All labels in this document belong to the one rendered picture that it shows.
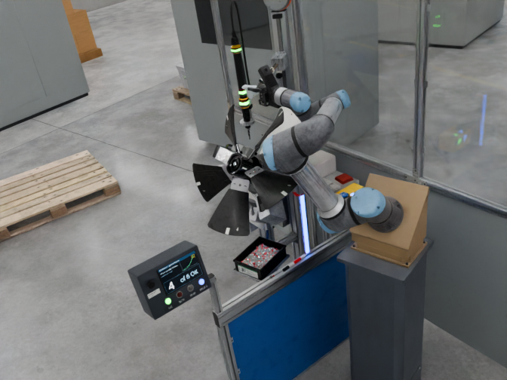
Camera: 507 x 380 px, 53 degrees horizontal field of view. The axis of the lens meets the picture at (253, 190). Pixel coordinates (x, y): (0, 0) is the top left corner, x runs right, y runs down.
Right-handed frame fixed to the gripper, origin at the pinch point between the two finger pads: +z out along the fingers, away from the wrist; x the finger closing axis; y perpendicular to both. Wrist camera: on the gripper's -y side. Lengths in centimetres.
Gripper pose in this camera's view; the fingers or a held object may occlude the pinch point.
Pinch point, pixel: (251, 82)
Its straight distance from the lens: 231.7
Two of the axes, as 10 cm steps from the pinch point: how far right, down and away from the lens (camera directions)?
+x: 8.0, -4.0, 4.5
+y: 1.4, 8.6, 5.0
